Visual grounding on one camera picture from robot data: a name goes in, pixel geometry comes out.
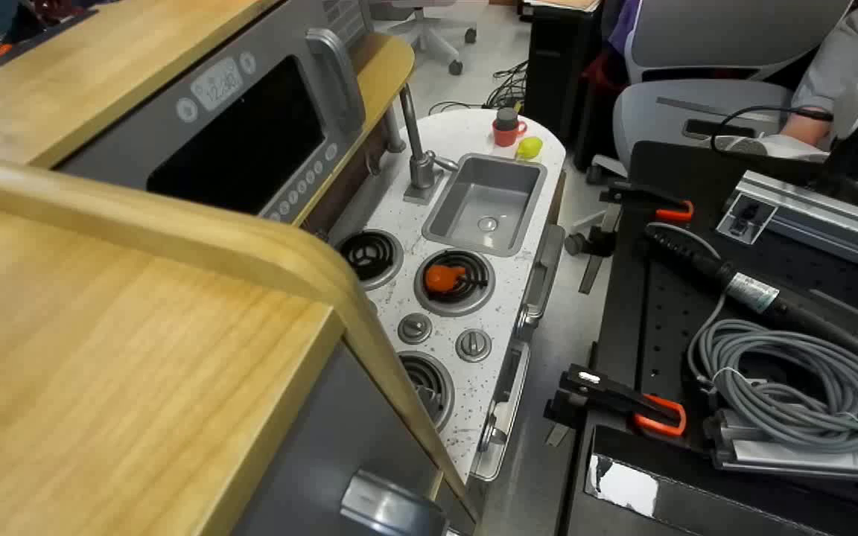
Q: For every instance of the brown orange toy object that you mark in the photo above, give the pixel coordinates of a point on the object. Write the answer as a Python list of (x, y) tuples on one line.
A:
[(442, 277)]

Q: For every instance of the grey round stove burner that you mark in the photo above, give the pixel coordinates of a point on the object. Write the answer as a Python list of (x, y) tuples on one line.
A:
[(371, 260), (430, 388)]

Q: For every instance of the grey stove knob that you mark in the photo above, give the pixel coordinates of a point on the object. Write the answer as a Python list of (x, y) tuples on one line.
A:
[(475, 347), (415, 328)]

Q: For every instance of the grey toy sink basin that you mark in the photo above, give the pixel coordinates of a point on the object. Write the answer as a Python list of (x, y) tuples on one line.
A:
[(482, 204)]

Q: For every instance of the red pot on burner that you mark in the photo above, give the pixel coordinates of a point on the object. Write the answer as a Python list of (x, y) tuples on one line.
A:
[(476, 298)]

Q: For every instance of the grey toy faucet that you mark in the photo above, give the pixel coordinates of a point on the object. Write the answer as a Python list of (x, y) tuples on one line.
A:
[(415, 149)]

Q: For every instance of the yellow toy lemon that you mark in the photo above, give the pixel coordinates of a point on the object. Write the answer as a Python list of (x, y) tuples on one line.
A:
[(529, 149)]

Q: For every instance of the red toy pot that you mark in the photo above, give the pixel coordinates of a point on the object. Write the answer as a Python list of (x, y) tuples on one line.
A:
[(506, 133)]

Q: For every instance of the small black clamp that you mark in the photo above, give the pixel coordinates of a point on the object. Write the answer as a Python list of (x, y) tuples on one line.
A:
[(593, 243)]

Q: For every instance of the wooden lower kitchen shelf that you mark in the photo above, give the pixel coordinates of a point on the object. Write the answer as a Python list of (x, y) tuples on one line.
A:
[(386, 76)]

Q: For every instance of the grey toy microwave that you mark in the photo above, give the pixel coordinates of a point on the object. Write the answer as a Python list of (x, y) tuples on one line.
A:
[(238, 149)]

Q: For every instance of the white office chair base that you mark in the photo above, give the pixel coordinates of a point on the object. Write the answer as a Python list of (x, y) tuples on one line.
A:
[(438, 33)]

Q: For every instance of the black floor cabinet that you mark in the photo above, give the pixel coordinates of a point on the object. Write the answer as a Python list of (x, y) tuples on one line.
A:
[(558, 69)]

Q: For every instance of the black cylindrical tool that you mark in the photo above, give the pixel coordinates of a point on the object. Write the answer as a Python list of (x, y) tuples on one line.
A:
[(746, 286)]

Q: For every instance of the wooden tall kitchen cabinet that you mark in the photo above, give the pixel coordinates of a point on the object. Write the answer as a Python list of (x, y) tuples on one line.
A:
[(103, 367)]

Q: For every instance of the grey office chair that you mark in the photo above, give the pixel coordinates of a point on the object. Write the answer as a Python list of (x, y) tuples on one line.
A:
[(698, 41)]

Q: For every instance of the seated person grey sleeve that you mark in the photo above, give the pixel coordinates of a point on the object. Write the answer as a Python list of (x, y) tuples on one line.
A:
[(849, 50)]

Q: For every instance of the long aluminium rail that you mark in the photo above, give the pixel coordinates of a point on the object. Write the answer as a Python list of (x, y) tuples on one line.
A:
[(827, 218)]

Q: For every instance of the short aluminium rail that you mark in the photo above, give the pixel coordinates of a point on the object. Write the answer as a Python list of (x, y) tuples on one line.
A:
[(804, 455)]

